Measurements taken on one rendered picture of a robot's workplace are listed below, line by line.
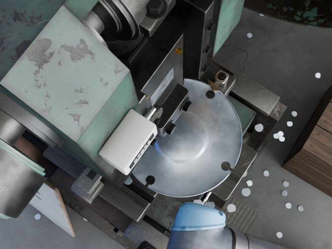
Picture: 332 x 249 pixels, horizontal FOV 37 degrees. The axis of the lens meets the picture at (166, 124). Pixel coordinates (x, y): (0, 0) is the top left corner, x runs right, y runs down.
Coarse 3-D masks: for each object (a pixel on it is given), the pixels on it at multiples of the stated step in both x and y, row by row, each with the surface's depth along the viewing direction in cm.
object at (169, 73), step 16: (160, 32) 81; (176, 32) 81; (144, 48) 81; (160, 48) 81; (176, 48) 83; (128, 64) 80; (144, 64) 80; (160, 64) 80; (176, 64) 90; (144, 80) 79; (160, 80) 86; (176, 80) 98; (160, 96) 93; (176, 96) 99; (160, 112) 96; (176, 112) 100; (160, 128) 98
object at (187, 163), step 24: (192, 96) 119; (216, 96) 119; (192, 120) 117; (216, 120) 117; (168, 144) 116; (192, 144) 115; (216, 144) 116; (240, 144) 116; (144, 168) 115; (168, 168) 115; (192, 168) 115; (216, 168) 114; (168, 192) 113; (192, 192) 113
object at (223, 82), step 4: (220, 72) 119; (224, 72) 119; (216, 76) 119; (220, 76) 118; (224, 76) 118; (228, 76) 119; (216, 80) 119; (220, 80) 119; (224, 80) 119; (220, 84) 120; (224, 84) 121; (224, 88) 126
